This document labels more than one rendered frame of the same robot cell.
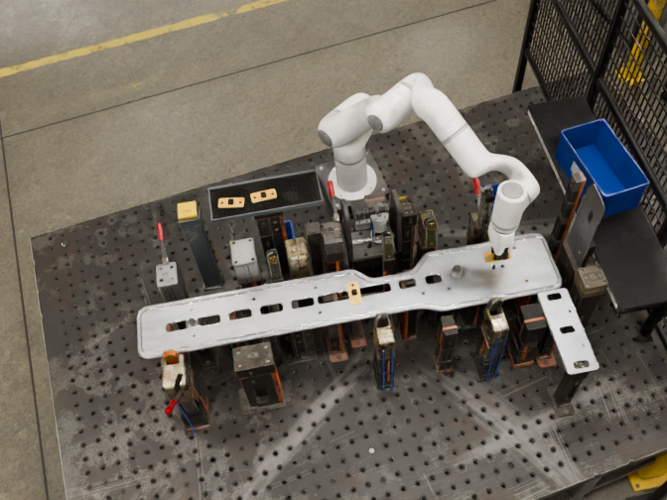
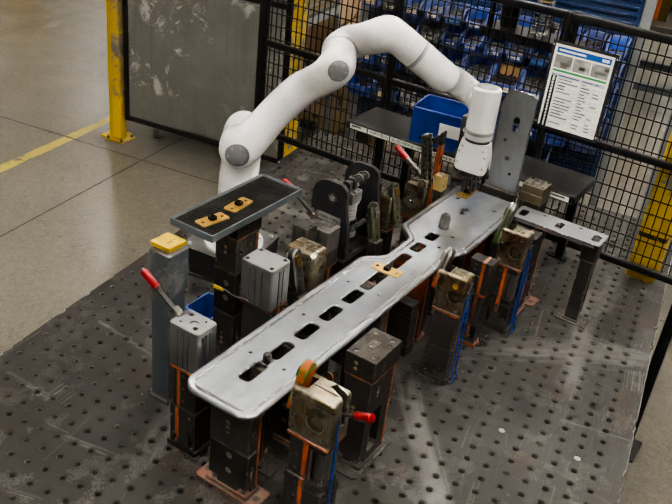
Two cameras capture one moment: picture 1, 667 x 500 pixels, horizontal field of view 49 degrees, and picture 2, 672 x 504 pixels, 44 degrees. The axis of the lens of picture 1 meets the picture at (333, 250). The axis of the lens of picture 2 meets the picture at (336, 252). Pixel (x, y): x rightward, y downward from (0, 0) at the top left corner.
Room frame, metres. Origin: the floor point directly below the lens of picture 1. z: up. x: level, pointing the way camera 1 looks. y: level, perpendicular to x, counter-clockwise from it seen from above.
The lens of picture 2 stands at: (0.18, 1.61, 2.15)
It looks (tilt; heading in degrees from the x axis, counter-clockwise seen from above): 30 degrees down; 306
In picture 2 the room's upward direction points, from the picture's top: 7 degrees clockwise
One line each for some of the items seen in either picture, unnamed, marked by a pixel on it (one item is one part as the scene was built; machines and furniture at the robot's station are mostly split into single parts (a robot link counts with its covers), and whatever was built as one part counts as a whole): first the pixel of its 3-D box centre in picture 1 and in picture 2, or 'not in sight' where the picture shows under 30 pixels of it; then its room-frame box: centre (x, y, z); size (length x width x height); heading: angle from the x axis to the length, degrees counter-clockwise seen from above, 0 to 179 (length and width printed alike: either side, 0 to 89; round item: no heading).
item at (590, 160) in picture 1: (599, 168); (457, 126); (1.54, -0.93, 1.09); 0.30 x 0.17 x 0.13; 13
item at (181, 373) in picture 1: (187, 394); (315, 453); (0.96, 0.51, 0.88); 0.15 x 0.11 x 0.36; 6
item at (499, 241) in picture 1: (502, 232); (474, 153); (1.25, -0.52, 1.20); 0.10 x 0.07 x 0.11; 6
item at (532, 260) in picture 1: (348, 297); (385, 275); (1.19, -0.04, 1.00); 1.38 x 0.22 x 0.02; 96
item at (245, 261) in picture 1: (252, 283); (261, 327); (1.34, 0.29, 0.90); 0.13 x 0.10 x 0.41; 6
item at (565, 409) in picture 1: (570, 383); (582, 280); (0.89, -0.71, 0.84); 0.11 x 0.06 x 0.29; 6
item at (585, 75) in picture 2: not in sight; (575, 91); (1.20, -1.08, 1.30); 0.23 x 0.02 x 0.31; 6
